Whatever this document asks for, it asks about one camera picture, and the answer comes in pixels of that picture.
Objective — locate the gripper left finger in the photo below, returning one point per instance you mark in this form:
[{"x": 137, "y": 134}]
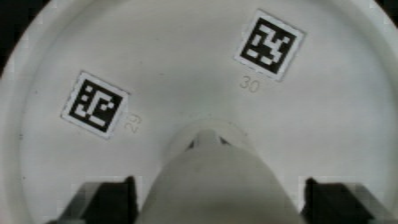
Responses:
[{"x": 103, "y": 204}]

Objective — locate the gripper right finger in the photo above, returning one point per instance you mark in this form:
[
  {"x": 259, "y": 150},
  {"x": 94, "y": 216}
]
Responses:
[{"x": 341, "y": 204}]

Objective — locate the white cylindrical table leg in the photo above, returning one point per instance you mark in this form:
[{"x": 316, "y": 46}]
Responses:
[{"x": 217, "y": 188}]

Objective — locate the white round table top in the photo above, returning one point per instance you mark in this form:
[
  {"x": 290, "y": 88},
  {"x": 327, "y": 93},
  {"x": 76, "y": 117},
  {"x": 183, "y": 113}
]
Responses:
[{"x": 137, "y": 70}]

